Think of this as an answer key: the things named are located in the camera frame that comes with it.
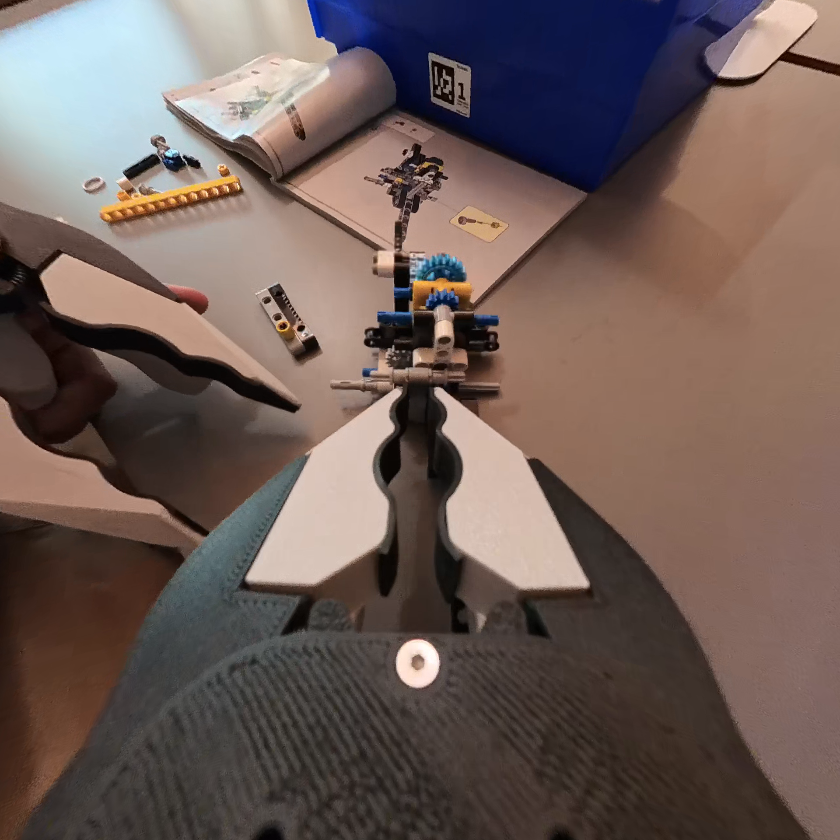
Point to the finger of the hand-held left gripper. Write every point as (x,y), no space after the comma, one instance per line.
(65,485)
(144,315)

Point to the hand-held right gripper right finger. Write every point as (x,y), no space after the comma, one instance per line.
(518,525)

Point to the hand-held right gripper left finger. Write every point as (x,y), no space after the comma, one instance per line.
(315,525)

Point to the grey black lego rack assembly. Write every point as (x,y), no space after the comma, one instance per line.
(289,321)

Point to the multicolour lego gear model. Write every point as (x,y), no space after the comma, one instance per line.
(443,328)

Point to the black lego connector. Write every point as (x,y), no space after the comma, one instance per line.
(141,167)

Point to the yellow long lego beam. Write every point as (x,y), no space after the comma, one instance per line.
(170,200)

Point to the grey lego pin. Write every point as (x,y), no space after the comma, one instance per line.
(157,143)

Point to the blue lego connector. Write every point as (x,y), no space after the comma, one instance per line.
(174,160)

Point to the lego instruction booklet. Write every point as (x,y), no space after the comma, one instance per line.
(518,197)

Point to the person's left hand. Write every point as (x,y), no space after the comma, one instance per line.
(82,394)

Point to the blue plastic bin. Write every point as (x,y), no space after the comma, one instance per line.
(558,98)

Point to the white flat rounded panel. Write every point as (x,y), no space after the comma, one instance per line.
(761,39)

